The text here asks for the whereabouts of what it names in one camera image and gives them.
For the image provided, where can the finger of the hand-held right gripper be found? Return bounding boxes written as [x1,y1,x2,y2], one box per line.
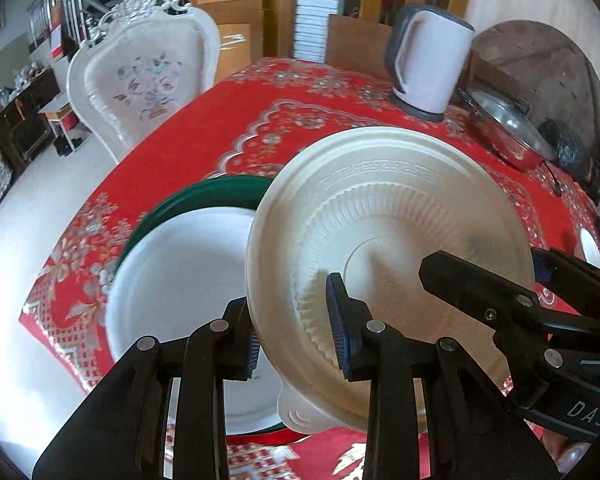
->
[530,246,600,321]
[418,251,565,407]

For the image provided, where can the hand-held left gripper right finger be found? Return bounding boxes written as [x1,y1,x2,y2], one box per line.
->
[325,272,561,480]

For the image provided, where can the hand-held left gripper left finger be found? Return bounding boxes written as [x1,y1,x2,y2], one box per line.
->
[32,297,261,480]

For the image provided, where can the white bowl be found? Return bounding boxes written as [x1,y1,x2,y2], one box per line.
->
[577,227,600,271]
[105,208,286,436]

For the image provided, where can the cream plastic bowl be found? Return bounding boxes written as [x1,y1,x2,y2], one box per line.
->
[245,126,536,433]

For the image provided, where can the white plate with green rim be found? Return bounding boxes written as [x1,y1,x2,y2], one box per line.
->
[116,176,288,433]

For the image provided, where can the person's right hand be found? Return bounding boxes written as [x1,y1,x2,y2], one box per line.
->
[540,430,600,476]

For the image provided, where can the steel pot with lid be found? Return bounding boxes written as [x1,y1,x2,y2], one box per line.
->
[457,87,566,196]

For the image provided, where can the red patterned tablecloth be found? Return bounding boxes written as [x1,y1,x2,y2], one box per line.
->
[19,56,600,480]

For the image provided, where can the round wooden board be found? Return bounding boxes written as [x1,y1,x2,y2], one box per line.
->
[467,20,600,161]

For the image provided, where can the white electric kettle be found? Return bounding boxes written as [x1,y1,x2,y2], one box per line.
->
[385,4,476,122]

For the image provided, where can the brown wooden panel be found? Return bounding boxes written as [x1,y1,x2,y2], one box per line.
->
[325,14,401,78]

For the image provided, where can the white ornate chair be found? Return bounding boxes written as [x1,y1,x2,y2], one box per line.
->
[66,0,222,163]

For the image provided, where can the small white stand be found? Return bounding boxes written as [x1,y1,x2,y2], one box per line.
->
[39,95,93,156]

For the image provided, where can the dark wooden cabinet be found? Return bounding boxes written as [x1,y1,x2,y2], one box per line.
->
[0,67,61,176]

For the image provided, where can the white slatted shutter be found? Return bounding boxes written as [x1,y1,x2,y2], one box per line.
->
[292,0,343,63]

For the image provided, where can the cardboard boxes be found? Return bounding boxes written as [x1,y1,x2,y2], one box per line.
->
[187,0,296,83]

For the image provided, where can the tea set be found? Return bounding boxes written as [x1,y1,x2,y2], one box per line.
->
[0,62,46,103]

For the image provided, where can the metal stair railing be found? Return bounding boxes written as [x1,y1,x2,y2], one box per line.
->
[27,0,191,61]

